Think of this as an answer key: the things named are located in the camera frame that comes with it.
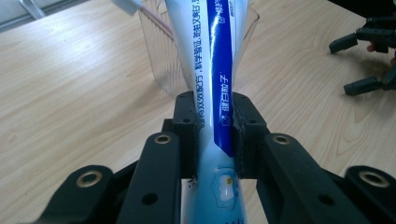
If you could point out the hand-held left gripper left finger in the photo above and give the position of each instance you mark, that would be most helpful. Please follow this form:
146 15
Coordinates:
186 124

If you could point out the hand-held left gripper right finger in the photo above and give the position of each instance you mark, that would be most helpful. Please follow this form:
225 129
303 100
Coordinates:
249 124

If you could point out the white and blue toothpaste tube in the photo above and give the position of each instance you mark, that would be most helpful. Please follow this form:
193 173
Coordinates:
193 62

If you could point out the clear plastic cup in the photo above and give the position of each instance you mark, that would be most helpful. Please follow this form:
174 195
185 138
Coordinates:
155 62

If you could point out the pink toothbrush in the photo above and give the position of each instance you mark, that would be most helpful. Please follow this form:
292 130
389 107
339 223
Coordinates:
124 5

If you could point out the white metal stand leg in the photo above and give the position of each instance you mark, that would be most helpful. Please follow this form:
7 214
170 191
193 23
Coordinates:
32 7

